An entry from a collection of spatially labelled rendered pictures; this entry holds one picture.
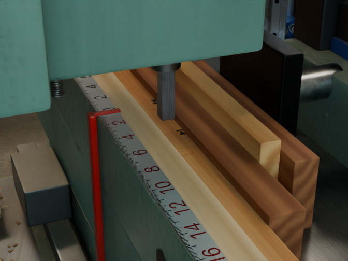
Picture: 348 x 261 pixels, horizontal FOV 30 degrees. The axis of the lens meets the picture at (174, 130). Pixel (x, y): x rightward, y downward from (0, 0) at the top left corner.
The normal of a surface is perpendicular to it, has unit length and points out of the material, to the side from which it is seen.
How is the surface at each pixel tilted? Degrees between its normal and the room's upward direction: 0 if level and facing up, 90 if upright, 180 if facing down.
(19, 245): 0
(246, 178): 0
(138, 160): 0
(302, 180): 90
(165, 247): 90
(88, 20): 90
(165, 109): 90
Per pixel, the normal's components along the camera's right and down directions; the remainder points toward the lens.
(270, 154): 0.37, 0.43
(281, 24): -0.01, 0.46
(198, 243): 0.00, -0.89
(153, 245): -0.93, 0.17
